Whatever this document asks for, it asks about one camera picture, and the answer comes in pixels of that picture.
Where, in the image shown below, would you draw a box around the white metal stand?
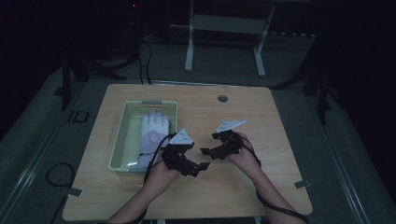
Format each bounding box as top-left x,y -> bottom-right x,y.
184,0 -> 276,78

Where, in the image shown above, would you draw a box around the black metal stand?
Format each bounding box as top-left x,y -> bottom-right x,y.
270,27 -> 333,126
53,43 -> 127,112

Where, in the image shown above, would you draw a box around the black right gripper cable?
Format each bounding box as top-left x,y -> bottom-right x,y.
239,133 -> 311,224

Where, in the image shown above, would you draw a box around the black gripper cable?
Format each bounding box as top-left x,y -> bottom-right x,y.
239,133 -> 311,224
129,133 -> 177,224

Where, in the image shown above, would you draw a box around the purple glove white back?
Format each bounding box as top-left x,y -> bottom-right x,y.
135,109 -> 171,173

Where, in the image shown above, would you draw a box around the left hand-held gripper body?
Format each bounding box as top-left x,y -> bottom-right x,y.
161,128 -> 195,171

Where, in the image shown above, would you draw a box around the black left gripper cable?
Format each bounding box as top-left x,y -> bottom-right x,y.
129,133 -> 177,224

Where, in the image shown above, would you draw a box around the person's left hand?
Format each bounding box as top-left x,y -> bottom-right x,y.
144,160 -> 182,197

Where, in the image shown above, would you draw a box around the looped black floor cable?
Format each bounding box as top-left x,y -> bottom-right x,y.
45,161 -> 77,189

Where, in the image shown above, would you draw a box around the grey tape piece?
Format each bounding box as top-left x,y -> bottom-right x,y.
293,179 -> 313,190
58,187 -> 84,199

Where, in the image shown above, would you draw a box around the person's right hand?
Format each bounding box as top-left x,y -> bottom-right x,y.
228,132 -> 263,180

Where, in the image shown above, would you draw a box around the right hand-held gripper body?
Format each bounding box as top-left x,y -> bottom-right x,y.
211,119 -> 248,158

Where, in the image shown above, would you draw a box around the pale green plastic basket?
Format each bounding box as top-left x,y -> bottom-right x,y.
107,99 -> 179,174

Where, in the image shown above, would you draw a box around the hanging black cables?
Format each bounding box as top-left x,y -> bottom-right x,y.
135,38 -> 154,86

